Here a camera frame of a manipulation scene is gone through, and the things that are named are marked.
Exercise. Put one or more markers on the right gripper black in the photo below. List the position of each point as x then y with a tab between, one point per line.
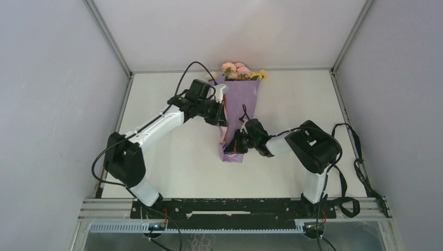
234	146

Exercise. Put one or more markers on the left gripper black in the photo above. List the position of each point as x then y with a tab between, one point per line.
219	118

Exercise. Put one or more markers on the pink wrapping paper sheet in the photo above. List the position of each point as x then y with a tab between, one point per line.
240	93

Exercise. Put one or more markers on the pink fake flower stem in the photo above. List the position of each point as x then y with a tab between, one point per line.
235	71

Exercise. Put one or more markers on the yellow fake flower stem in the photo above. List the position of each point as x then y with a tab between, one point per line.
259	76

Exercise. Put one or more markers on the white fake flower stem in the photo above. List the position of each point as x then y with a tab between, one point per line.
211	76

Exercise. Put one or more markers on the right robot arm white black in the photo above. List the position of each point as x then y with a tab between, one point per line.
317	151

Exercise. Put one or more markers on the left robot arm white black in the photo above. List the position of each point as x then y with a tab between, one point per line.
124	156

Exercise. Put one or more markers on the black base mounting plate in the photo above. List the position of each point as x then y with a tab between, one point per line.
232	214

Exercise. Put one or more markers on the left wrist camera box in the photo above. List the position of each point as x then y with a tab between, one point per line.
200	90

